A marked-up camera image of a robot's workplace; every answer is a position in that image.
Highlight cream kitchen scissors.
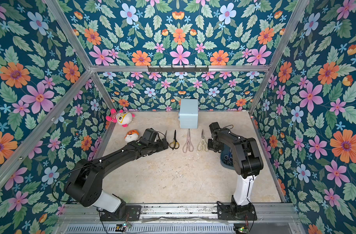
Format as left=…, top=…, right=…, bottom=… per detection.
left=197, top=129, right=209, bottom=152

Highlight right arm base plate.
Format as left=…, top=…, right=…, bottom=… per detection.
left=217, top=201, right=257, bottom=221

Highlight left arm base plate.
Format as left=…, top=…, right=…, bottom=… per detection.
left=100, top=205, right=141, bottom=222

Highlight orange white tiger plush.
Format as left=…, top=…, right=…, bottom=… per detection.
left=124, top=130, right=139, bottom=143

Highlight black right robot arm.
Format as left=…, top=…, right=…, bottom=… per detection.
left=208, top=122, right=263, bottom=213

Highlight yellow black handled scissors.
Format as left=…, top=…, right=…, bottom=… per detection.
left=169, top=130, right=180, bottom=150

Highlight pink white plush toy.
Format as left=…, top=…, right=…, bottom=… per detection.
left=106, top=109, right=135, bottom=127

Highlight blue grey handled scissors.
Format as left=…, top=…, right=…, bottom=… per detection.
left=224, top=149, right=233, bottom=166

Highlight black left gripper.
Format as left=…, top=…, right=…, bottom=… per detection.
left=146, top=137, right=170, bottom=155

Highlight teal plastic storage box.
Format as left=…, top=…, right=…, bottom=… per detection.
left=220, top=145, right=234, bottom=170

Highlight pink kitchen scissors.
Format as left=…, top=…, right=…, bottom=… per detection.
left=182, top=129, right=194, bottom=153

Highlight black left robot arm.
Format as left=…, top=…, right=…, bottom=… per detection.
left=64, top=128, right=169, bottom=213

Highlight light blue square box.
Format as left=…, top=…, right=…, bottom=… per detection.
left=179, top=99, right=198, bottom=129

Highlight black hook rail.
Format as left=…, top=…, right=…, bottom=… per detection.
left=147, top=65, right=210, bottom=73

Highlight white slotted cable duct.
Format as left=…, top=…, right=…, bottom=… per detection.
left=65, top=223, right=235, bottom=234

